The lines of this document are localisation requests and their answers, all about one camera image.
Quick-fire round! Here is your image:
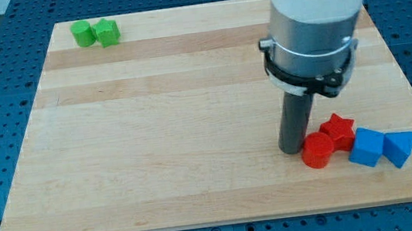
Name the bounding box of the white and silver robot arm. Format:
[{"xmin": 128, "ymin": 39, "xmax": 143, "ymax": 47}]
[{"xmin": 270, "ymin": 0, "xmax": 363, "ymax": 78}]

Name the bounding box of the light wooden board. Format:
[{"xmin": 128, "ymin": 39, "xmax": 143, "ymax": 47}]
[{"xmin": 0, "ymin": 0, "xmax": 412, "ymax": 231}]

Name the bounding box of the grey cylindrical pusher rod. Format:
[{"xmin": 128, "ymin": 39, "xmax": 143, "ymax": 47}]
[{"xmin": 278, "ymin": 93, "xmax": 314, "ymax": 155}]

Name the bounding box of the red cylinder block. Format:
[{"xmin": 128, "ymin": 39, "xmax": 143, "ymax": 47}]
[{"xmin": 301, "ymin": 131, "xmax": 335, "ymax": 169}]

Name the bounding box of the green star block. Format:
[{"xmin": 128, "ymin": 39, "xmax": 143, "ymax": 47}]
[{"xmin": 92, "ymin": 19, "xmax": 121, "ymax": 48}]

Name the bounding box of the red star block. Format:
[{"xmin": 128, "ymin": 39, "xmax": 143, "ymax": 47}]
[{"xmin": 319, "ymin": 114, "xmax": 356, "ymax": 151}]

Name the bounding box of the green cylinder block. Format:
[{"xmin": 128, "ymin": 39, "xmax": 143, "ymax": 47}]
[{"xmin": 70, "ymin": 20, "xmax": 97, "ymax": 48}]

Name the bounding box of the blue cube block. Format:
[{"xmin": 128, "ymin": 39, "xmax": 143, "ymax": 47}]
[{"xmin": 349, "ymin": 127, "xmax": 384, "ymax": 168}]

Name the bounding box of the blue triangular prism block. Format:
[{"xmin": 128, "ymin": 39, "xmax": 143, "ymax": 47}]
[{"xmin": 383, "ymin": 131, "xmax": 412, "ymax": 169}]

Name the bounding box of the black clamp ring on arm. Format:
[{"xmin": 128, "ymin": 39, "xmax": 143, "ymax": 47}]
[{"xmin": 257, "ymin": 27, "xmax": 365, "ymax": 107}]

